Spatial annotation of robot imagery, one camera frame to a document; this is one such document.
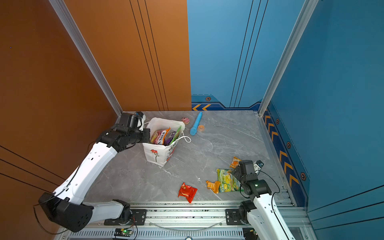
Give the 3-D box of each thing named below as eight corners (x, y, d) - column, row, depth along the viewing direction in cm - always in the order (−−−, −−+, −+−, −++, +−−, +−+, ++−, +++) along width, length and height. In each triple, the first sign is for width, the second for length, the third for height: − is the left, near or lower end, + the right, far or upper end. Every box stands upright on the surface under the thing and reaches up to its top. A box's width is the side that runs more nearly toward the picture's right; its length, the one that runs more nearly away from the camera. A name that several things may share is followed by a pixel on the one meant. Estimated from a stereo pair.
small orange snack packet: (206, 193, 83) (206, 192, 81) (206, 181, 87) (206, 180, 85) (220, 193, 83) (220, 192, 81) (219, 181, 87) (219, 180, 85)
